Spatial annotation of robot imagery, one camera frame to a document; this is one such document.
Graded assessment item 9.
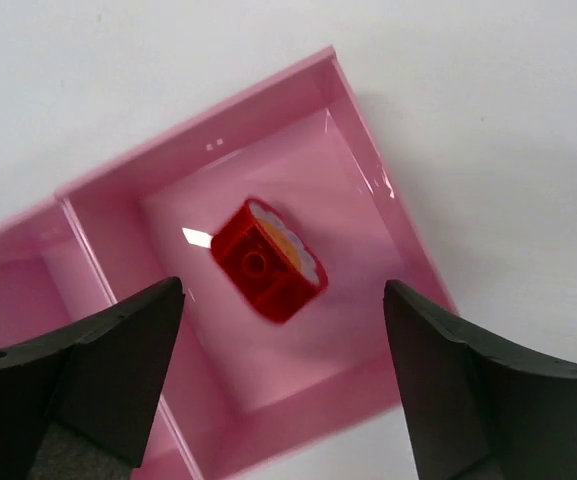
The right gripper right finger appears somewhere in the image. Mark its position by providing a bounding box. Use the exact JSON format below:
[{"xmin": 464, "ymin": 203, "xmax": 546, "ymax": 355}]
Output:
[{"xmin": 383, "ymin": 280, "xmax": 577, "ymax": 479}]

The large pink container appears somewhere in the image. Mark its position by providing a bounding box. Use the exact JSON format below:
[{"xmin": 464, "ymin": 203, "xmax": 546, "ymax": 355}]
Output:
[{"xmin": 57, "ymin": 48, "xmax": 452, "ymax": 479}]

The narrow pink container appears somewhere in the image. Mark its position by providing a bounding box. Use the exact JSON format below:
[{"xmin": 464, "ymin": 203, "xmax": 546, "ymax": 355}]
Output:
[{"xmin": 0, "ymin": 197, "xmax": 204, "ymax": 480}]

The red curved decorated lego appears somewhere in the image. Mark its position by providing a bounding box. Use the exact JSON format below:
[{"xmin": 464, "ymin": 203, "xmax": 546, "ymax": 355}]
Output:
[{"xmin": 210, "ymin": 197, "xmax": 329, "ymax": 324}]

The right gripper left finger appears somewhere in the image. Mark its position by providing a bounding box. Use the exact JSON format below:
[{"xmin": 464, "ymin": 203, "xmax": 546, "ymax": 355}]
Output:
[{"xmin": 0, "ymin": 277, "xmax": 184, "ymax": 479}]

